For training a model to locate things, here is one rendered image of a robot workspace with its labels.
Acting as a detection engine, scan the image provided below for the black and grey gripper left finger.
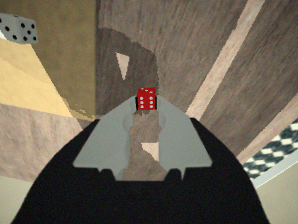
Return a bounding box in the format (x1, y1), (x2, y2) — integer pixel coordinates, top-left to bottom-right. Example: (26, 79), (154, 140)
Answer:
(10, 96), (138, 224)

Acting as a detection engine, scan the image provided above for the tan flat mat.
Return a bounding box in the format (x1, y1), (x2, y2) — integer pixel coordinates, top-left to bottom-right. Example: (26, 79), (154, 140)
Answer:
(0, 0), (96, 121)

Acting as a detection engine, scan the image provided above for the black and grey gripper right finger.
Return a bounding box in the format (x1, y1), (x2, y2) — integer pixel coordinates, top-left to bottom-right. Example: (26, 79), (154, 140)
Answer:
(155, 95), (270, 224)

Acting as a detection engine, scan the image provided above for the red die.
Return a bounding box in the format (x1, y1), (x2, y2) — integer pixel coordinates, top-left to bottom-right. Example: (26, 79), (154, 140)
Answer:
(137, 88), (156, 110)

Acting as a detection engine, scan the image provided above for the grey die with black pips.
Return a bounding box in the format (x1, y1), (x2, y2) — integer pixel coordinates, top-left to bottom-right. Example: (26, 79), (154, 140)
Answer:
(0, 13), (38, 44)

